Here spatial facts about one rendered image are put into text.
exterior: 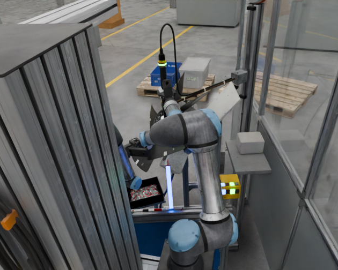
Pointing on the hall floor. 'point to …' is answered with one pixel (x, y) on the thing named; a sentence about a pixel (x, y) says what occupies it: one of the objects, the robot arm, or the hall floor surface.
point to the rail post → (224, 257)
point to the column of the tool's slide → (244, 122)
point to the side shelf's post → (241, 201)
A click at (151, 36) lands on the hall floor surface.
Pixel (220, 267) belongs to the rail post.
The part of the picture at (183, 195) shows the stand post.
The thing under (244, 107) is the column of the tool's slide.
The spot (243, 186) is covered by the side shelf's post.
